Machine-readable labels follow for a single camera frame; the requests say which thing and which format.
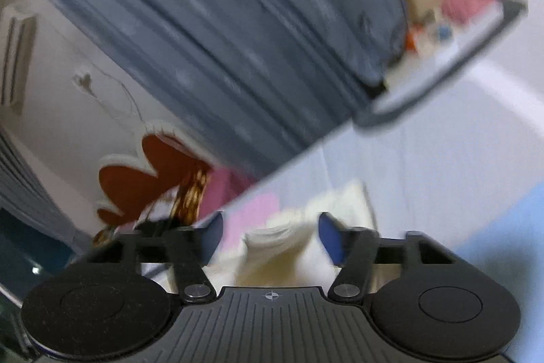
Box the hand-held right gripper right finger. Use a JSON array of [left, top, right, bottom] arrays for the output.
[[318, 212, 459, 302]]

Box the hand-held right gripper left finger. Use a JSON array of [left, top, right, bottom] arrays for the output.
[[87, 212, 225, 302]]

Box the white knitted sweater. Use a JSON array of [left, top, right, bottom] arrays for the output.
[[168, 179, 380, 296]]

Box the gold patterned pillow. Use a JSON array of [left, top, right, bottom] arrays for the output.
[[169, 166, 214, 228]]

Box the red headboard with white trim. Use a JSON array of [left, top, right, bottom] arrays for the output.
[[95, 120, 222, 228]]

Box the patterned bed sheet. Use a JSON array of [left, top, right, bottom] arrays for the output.
[[140, 0, 544, 352]]

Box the dark window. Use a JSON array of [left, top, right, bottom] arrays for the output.
[[0, 207, 74, 306]]

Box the narrow blue curtain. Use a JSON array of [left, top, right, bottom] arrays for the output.
[[0, 128, 92, 250]]

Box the wide blue curtain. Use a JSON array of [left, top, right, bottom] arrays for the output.
[[8, 0, 409, 182]]

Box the small colourful cloth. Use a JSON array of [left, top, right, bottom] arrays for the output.
[[404, 8, 453, 51]]

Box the white air conditioner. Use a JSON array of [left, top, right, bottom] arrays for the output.
[[0, 3, 40, 116]]

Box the white wall cable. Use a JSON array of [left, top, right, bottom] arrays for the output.
[[72, 63, 143, 121]]

